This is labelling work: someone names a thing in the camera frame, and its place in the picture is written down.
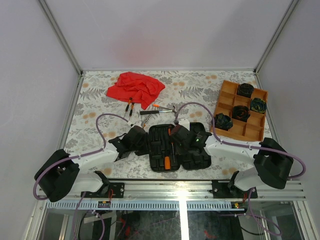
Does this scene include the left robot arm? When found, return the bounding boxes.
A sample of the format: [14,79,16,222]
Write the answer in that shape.
[33,125,147,203]

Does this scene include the small orange black screwdriver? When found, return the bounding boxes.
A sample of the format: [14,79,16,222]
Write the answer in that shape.
[123,97,133,118]

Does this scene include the red crumpled cloth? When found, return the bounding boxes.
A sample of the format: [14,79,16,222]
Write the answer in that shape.
[106,72,166,110]

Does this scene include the black orange rolled cloth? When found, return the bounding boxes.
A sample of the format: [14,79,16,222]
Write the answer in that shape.
[232,105,251,122]

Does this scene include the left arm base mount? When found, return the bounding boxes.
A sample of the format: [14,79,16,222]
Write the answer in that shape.
[82,182,125,199]

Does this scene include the dark floral rolled cloth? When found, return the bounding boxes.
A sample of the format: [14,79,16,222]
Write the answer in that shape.
[213,113,234,131]

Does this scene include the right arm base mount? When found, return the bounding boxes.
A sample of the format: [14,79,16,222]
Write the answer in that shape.
[209,180,250,199]

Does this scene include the blue green rolled cloth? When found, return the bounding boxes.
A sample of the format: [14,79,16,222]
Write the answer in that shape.
[250,97,267,114]

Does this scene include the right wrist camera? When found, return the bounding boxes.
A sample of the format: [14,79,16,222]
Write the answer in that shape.
[174,118,190,130]

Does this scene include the aluminium front rail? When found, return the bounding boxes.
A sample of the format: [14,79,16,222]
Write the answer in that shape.
[37,179,307,201]

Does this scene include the wooden compartment tray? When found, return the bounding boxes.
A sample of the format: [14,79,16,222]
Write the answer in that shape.
[213,80,268,142]

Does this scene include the black plastic tool case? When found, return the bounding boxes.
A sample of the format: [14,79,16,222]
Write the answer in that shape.
[146,122,212,173]

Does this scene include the orange handled needle-nose pliers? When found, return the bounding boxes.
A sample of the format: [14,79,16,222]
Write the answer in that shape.
[140,114,152,128]

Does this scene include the orange handled tool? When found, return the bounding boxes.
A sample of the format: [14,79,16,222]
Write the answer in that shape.
[164,156,171,170]

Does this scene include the dark rolled cloth top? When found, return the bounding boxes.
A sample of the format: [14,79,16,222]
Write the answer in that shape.
[237,83,255,98]

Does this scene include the flat metal file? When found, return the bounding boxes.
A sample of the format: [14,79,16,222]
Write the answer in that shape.
[152,104,171,111]

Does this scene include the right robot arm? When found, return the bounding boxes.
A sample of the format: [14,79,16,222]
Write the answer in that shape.
[169,124,293,198]

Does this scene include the steel claw hammer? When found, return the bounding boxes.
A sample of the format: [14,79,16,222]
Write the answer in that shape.
[139,106,176,116]

